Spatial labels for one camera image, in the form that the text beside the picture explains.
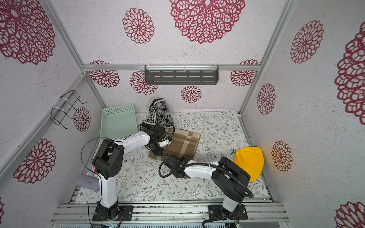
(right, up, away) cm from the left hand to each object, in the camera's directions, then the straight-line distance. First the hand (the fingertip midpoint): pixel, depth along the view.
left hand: (158, 152), depth 96 cm
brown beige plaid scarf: (+17, +5, +4) cm, 18 cm away
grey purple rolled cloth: (-38, -15, -14) cm, 43 cm away
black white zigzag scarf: (-1, +26, +11) cm, 28 cm away
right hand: (+14, -6, -6) cm, 17 cm away
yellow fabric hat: (+61, -4, -4) cm, 61 cm away
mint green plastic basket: (-36, +21, +20) cm, 47 cm away
